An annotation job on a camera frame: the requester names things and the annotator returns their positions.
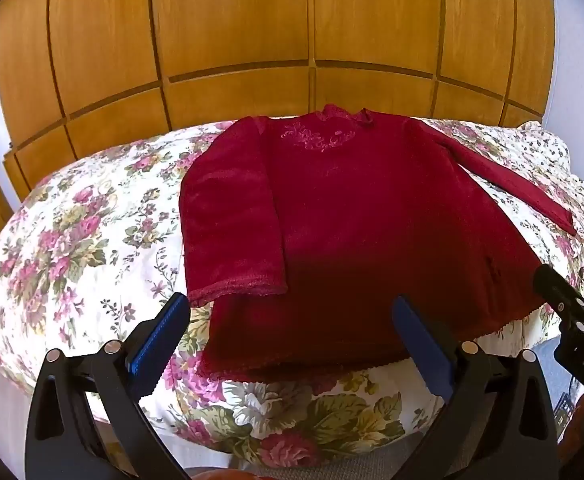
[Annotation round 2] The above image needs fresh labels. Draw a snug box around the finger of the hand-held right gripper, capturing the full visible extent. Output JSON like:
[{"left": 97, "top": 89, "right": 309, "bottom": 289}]
[{"left": 532, "top": 262, "right": 584, "bottom": 322}]

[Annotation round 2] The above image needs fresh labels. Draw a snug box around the dark red knitted sweater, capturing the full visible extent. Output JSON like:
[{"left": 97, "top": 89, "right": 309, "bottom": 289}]
[{"left": 179, "top": 104, "right": 578, "bottom": 384}]

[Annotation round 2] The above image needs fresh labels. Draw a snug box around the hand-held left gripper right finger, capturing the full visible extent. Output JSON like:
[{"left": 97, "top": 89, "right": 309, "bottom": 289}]
[{"left": 391, "top": 295, "right": 561, "bottom": 480}]

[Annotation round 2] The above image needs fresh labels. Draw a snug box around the floral bedspread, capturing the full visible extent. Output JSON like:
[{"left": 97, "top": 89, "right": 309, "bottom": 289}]
[{"left": 0, "top": 117, "right": 584, "bottom": 469}]

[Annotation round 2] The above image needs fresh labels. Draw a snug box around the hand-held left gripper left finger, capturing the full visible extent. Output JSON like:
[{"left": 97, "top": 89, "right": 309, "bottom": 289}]
[{"left": 24, "top": 292, "right": 193, "bottom": 480}]

